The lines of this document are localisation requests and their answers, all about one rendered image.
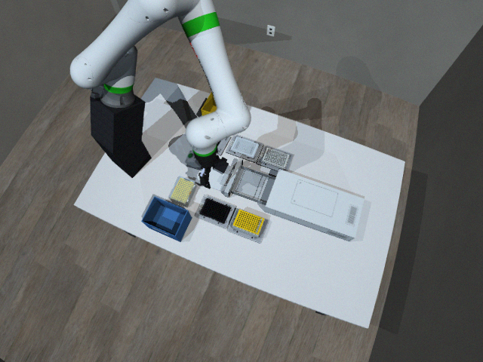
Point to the blue waste bin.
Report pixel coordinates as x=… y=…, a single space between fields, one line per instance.
x=165 y=216

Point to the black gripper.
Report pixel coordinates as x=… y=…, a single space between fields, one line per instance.
x=204 y=175

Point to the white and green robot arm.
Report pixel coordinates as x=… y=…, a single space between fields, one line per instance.
x=113 y=55

